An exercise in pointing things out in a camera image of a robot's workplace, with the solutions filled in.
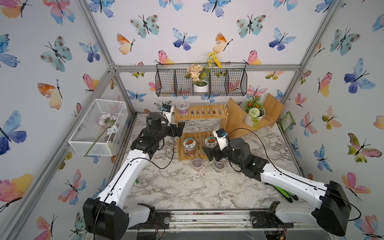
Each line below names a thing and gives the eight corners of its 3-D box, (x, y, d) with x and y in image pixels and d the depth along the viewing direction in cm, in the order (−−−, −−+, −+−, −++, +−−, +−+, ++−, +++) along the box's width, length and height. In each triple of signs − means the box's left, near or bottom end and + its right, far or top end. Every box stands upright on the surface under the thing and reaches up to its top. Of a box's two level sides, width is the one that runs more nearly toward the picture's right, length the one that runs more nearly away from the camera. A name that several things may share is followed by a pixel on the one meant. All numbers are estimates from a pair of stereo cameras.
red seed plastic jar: (191, 171, 92) (191, 167, 87) (192, 162, 96) (191, 157, 91) (202, 171, 92) (202, 167, 87) (202, 162, 95) (202, 157, 91)
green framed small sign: (283, 131, 114) (289, 122, 106) (278, 120, 121) (283, 111, 113) (289, 131, 114) (296, 122, 106) (284, 120, 121) (289, 111, 113)
